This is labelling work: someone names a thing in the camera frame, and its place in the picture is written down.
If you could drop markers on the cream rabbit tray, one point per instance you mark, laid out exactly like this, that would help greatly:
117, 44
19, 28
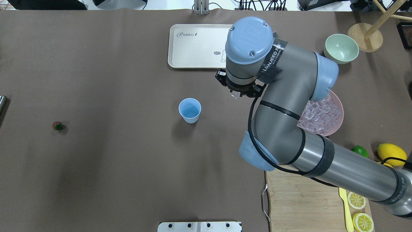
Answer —
198, 46

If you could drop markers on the wooden cup stand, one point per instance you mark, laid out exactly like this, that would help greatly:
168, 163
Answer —
368, 37

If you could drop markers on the aluminium frame post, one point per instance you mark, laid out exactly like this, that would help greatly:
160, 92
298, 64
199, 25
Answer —
201, 7

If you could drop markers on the blue plastic cup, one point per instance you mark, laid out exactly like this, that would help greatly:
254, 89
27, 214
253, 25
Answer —
190, 110

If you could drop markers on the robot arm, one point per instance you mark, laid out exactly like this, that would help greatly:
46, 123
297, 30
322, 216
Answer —
282, 79

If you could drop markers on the clear ice cube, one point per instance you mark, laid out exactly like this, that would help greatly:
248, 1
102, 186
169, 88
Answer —
235, 94

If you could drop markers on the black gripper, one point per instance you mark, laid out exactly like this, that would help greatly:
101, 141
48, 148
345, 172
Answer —
237, 88

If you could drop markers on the green lime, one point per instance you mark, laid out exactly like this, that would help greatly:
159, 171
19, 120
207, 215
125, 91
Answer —
360, 150

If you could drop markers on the red strawberry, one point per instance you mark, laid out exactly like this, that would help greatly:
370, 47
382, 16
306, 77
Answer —
57, 125

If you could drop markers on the mint green bowl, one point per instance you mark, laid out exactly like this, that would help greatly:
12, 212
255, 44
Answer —
340, 48

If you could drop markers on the pink bowl of ice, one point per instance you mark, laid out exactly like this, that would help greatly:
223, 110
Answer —
322, 117

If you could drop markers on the lemon slice lower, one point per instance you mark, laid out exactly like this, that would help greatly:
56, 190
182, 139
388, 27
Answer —
362, 222

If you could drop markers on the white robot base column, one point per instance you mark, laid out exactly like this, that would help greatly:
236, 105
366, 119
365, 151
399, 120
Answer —
204, 226

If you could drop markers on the yellow lemon near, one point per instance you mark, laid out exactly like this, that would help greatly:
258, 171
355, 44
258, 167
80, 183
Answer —
387, 150

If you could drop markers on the lemon slice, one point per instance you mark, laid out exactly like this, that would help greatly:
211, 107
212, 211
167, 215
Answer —
362, 222
356, 201

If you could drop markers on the lemon slice upper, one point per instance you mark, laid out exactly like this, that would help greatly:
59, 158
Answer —
356, 201

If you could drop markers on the yellow plastic knife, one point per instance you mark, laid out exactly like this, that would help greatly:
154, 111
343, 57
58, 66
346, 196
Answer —
347, 215

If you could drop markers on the steel muddler black tip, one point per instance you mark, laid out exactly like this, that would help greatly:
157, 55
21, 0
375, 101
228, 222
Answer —
3, 100

